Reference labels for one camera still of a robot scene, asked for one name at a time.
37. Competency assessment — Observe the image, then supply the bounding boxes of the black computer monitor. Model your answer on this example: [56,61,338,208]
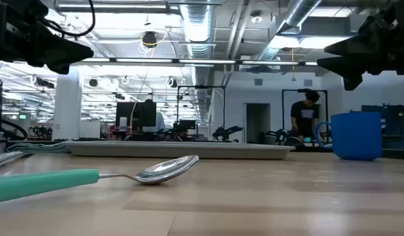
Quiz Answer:
[115,100,157,132]

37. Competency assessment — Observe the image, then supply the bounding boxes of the person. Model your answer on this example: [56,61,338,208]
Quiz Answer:
[289,88,323,144]

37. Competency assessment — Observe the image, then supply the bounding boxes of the teal napkin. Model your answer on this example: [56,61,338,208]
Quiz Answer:
[7,141,71,155]

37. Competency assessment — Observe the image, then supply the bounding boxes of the silver ceiling duct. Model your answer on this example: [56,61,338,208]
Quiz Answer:
[257,0,323,62]
[180,0,213,59]

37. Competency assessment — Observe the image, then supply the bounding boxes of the grey plastic tray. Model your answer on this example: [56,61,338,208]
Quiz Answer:
[62,140,296,161]

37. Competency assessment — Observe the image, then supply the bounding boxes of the white pillar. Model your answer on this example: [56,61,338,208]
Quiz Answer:
[52,67,83,141]

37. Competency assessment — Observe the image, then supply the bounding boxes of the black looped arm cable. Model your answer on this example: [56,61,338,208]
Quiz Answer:
[40,0,96,37]

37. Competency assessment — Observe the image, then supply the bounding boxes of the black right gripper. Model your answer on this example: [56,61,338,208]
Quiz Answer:
[317,0,404,92]

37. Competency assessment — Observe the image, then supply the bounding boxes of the dark blue equipment rack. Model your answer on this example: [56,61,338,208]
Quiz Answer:
[361,104,404,150]

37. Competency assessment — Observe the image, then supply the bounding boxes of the black rig frame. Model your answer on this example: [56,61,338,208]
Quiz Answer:
[281,88,329,145]
[176,85,226,142]

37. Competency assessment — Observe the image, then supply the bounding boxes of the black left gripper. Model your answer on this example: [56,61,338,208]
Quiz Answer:
[0,0,94,75]

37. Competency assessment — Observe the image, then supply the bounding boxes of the spoon with teal handle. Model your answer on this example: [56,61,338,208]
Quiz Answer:
[0,154,200,205]

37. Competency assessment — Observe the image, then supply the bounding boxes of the blue mug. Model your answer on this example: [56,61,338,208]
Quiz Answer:
[315,111,383,161]

